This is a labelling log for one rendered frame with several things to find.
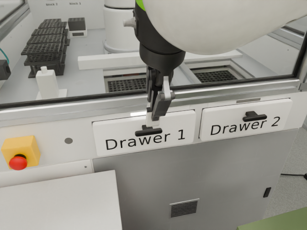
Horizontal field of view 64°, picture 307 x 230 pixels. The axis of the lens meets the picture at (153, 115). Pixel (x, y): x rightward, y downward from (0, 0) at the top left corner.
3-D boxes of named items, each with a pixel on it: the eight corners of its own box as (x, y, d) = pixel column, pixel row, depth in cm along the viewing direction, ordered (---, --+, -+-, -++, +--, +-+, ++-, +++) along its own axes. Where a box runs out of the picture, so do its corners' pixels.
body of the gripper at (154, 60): (135, 21, 40) (134, 65, 47) (145, 55, 35) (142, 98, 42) (180, 18, 41) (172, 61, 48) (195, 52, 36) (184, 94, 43)
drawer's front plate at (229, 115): (283, 129, 82) (293, 100, 76) (200, 141, 76) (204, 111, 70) (280, 126, 83) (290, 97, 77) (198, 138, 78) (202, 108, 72)
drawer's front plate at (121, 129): (193, 142, 76) (196, 112, 70) (97, 156, 71) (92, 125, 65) (191, 139, 77) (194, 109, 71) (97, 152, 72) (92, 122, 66)
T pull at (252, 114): (267, 119, 72) (268, 115, 72) (243, 122, 71) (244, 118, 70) (260, 112, 75) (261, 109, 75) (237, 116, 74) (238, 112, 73)
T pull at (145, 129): (162, 133, 67) (162, 129, 66) (135, 137, 65) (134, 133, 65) (159, 126, 70) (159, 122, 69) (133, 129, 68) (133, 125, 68)
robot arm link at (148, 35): (219, 17, 32) (197, -19, 37) (128, 21, 29) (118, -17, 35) (207, 54, 36) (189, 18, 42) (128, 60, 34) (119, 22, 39)
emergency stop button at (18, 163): (28, 170, 61) (23, 159, 59) (11, 173, 60) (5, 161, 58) (30, 162, 64) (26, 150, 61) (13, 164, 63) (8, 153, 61)
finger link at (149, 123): (161, 104, 52) (162, 107, 51) (158, 123, 57) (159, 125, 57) (147, 105, 51) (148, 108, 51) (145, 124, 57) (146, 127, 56)
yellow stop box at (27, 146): (38, 168, 64) (30, 146, 60) (8, 172, 63) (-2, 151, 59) (41, 154, 68) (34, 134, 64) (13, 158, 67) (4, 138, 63)
